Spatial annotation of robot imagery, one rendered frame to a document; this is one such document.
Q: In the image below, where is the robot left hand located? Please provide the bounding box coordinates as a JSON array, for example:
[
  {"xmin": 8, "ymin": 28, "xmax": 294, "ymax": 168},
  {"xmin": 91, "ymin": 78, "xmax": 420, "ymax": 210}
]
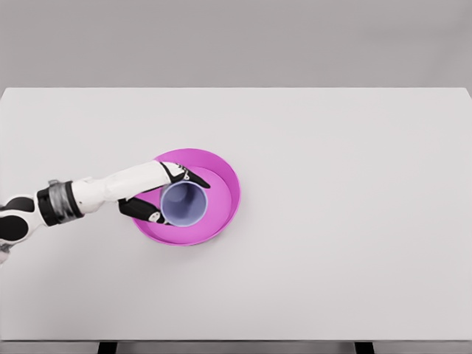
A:
[{"xmin": 104, "ymin": 159, "xmax": 212, "ymax": 225}]

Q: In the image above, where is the lavender blue cup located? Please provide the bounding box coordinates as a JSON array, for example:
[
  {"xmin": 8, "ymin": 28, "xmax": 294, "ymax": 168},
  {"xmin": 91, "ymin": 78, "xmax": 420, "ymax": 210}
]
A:
[{"xmin": 159, "ymin": 180, "xmax": 209, "ymax": 228}]

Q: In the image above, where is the magenta plate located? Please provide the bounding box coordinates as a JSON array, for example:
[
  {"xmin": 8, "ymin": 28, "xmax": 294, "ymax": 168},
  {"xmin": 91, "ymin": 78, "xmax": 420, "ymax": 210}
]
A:
[{"xmin": 131, "ymin": 147, "xmax": 242, "ymax": 247}]

